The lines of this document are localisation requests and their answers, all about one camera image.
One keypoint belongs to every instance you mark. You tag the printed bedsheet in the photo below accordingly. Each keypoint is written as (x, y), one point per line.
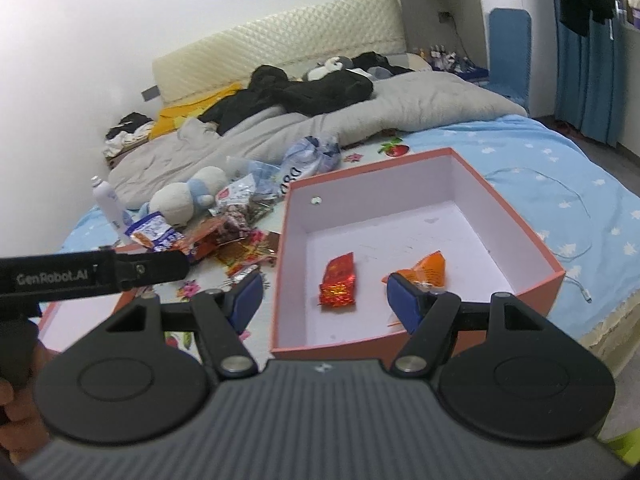
(500, 150)

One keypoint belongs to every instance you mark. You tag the red foil snack packet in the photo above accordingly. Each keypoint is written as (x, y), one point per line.
(339, 280)

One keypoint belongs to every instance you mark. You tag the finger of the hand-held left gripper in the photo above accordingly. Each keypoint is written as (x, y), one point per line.
(155, 266)

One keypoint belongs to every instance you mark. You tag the pile of crumpled clothes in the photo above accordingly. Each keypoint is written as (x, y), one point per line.
(125, 132)

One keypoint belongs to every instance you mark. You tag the white blue carton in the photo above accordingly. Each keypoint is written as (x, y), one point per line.
(107, 200)

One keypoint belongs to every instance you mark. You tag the cream quilted headboard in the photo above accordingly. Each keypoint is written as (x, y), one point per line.
(280, 35)

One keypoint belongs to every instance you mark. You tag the clear plastic bag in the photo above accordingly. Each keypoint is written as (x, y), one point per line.
(250, 167)

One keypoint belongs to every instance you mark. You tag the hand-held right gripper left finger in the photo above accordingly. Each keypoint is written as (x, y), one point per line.
(246, 300)

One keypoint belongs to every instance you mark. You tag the grey tape strip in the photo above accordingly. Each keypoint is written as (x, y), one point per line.
(149, 93)

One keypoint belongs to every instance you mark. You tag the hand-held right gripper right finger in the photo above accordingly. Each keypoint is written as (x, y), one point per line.
(401, 305)

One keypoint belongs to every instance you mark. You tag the orange cardboard box lid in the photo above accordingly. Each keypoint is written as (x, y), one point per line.
(75, 320)

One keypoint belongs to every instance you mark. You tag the blue chair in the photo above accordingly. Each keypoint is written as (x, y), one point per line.
(510, 55)

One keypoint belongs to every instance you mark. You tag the orange foil snack packet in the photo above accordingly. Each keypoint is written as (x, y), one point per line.
(430, 270)

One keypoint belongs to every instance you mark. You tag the yellow cloth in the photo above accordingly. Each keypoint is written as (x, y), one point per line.
(175, 115)

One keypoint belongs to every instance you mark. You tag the blue and white plastic bag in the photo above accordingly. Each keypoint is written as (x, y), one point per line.
(310, 160)

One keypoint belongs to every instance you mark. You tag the grey duvet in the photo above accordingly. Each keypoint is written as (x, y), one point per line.
(425, 100)

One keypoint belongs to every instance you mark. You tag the blue curtain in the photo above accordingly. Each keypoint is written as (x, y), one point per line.
(585, 85)

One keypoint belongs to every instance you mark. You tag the wall socket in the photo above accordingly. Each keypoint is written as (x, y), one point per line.
(444, 16)

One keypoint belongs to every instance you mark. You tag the white and blue plush toy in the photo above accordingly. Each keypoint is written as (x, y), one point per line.
(172, 200)

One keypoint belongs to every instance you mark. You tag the grey and white plush toy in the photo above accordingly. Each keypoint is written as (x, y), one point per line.
(327, 65)

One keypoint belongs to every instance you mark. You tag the blue and white snack packet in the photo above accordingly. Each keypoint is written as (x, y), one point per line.
(155, 232)

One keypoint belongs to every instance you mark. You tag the clear orange snack packet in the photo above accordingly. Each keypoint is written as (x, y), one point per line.
(247, 252)

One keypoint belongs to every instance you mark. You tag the black clothing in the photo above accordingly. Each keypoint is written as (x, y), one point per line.
(320, 92)

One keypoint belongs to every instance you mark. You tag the orange cardboard box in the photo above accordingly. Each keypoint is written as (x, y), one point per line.
(380, 220)

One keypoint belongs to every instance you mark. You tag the person's left hand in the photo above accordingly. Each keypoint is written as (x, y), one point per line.
(12, 410)

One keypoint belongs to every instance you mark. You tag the green-edged snack packet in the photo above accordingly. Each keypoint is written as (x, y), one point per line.
(265, 205)

